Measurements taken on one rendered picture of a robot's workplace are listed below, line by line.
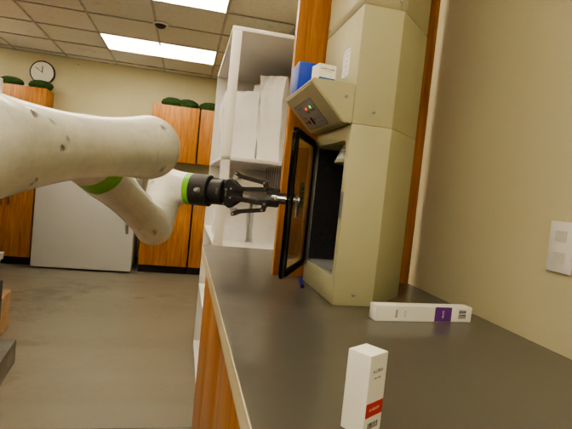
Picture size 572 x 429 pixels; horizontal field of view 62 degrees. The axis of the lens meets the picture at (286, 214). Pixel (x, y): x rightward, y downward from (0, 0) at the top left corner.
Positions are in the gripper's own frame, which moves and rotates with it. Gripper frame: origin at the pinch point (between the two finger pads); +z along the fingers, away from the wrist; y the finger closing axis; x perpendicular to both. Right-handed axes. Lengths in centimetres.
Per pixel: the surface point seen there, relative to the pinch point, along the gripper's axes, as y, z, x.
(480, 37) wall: 54, 51, 25
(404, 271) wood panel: -22, 38, 42
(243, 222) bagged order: -17, -46, 113
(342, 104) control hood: 25.4, 15.9, -8.7
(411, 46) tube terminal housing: 44, 31, 4
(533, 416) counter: -26, 54, -56
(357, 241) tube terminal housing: -8.9, 23.0, -5.4
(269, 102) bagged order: 46, -37, 109
